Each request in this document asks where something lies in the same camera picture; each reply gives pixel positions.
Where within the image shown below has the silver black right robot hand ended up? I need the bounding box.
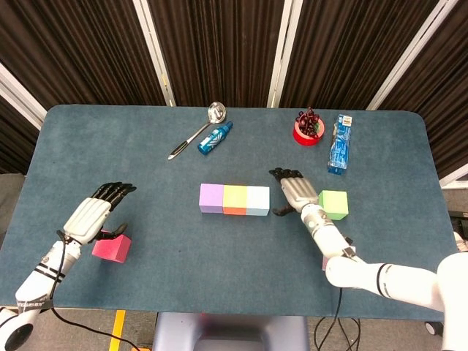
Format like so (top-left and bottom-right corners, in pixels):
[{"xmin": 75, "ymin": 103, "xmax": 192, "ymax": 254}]
[{"xmin": 268, "ymin": 167, "xmax": 320, "ymax": 217}]

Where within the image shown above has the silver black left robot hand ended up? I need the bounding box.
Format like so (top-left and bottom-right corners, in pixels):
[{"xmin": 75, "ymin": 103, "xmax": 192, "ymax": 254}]
[{"xmin": 62, "ymin": 181, "xmax": 137, "ymax": 245}]

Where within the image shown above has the green foam cube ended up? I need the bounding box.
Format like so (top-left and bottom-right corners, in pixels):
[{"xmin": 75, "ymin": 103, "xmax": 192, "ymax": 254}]
[{"xmin": 317, "ymin": 189, "xmax": 349, "ymax": 221}]

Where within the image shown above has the red cube with beige face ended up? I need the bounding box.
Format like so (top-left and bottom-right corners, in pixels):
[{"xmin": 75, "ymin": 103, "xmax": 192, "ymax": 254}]
[{"xmin": 91, "ymin": 230, "xmax": 132, "ymax": 263}]

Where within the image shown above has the light blue foam cube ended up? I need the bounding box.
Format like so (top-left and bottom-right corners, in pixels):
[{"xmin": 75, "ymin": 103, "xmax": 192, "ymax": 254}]
[{"xmin": 246, "ymin": 186, "xmax": 271, "ymax": 216}]

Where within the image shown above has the orange cube with yellow face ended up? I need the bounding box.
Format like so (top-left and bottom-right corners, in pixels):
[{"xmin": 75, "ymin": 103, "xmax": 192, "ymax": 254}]
[{"xmin": 222, "ymin": 185, "xmax": 249, "ymax": 216}]

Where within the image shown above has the purple foam cube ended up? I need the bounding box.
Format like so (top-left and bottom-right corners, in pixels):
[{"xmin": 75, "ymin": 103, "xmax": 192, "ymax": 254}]
[{"xmin": 199, "ymin": 183, "xmax": 224, "ymax": 214}]

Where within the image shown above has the red bowl with grapes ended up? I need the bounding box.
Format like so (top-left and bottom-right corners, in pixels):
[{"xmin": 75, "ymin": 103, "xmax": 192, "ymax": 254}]
[{"xmin": 292, "ymin": 119, "xmax": 326, "ymax": 146}]

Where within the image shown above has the blue plastic packet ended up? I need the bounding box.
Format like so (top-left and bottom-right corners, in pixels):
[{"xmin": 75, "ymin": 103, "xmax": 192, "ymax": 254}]
[{"xmin": 327, "ymin": 113, "xmax": 355, "ymax": 176}]

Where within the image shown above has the blue spray bottle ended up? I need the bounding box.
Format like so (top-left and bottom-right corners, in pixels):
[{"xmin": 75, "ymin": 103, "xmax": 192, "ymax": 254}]
[{"xmin": 197, "ymin": 121, "xmax": 234, "ymax": 155}]

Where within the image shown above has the dark brown pleated screen panel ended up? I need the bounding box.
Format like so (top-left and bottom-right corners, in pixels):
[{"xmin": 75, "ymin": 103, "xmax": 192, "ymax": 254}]
[
  {"xmin": 146, "ymin": 0, "xmax": 286, "ymax": 107},
  {"xmin": 0, "ymin": 95, "xmax": 42, "ymax": 176},
  {"xmin": 279, "ymin": 0, "xmax": 439, "ymax": 110},
  {"xmin": 376, "ymin": 0, "xmax": 468, "ymax": 180},
  {"xmin": 0, "ymin": 0, "xmax": 167, "ymax": 107}
]

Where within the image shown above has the yellow floor tape strip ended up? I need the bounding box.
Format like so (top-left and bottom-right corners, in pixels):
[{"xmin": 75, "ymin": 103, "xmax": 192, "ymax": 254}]
[{"xmin": 108, "ymin": 309, "xmax": 127, "ymax": 351}]

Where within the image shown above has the blue-grey table cloth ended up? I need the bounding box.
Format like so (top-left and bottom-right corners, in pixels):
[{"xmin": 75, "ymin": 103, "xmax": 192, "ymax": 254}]
[{"xmin": 0, "ymin": 105, "xmax": 466, "ymax": 323}]

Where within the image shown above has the grey-blue robot torso base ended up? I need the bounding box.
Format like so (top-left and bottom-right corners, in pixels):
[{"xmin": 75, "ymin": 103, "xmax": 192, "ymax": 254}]
[{"xmin": 151, "ymin": 312, "xmax": 310, "ymax": 351}]

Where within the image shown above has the black equipment on floor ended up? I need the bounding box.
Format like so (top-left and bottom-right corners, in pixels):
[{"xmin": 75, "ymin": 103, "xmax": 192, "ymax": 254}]
[{"xmin": 448, "ymin": 210, "xmax": 468, "ymax": 235}]

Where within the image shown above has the white stand leg with caster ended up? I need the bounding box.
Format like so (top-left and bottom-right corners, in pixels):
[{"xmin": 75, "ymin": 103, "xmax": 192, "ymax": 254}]
[{"xmin": 423, "ymin": 320, "xmax": 446, "ymax": 336}]

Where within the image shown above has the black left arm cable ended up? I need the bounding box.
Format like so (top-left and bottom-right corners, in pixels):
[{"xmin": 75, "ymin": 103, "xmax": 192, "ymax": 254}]
[{"xmin": 47, "ymin": 230, "xmax": 142, "ymax": 351}]

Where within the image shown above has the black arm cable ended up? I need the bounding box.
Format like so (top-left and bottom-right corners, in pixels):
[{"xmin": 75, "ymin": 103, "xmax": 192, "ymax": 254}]
[
  {"xmin": 312, "ymin": 287, "xmax": 363, "ymax": 351},
  {"xmin": 47, "ymin": 230, "xmax": 142, "ymax": 351}
]

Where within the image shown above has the steel ladle with black handle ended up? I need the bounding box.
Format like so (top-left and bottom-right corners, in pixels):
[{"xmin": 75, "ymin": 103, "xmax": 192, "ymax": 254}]
[{"xmin": 167, "ymin": 101, "xmax": 227, "ymax": 161}]

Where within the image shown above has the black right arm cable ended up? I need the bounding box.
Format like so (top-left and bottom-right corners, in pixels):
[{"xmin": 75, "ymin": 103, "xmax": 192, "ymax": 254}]
[{"xmin": 312, "ymin": 287, "xmax": 363, "ymax": 351}]

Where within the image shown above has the white screen frame post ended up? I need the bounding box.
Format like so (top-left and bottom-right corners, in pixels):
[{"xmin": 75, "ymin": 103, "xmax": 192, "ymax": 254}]
[
  {"xmin": 0, "ymin": 61, "xmax": 48, "ymax": 129},
  {"xmin": 266, "ymin": 0, "xmax": 294, "ymax": 109},
  {"xmin": 132, "ymin": 0, "xmax": 177, "ymax": 107},
  {"xmin": 366, "ymin": 0, "xmax": 460, "ymax": 111}
]

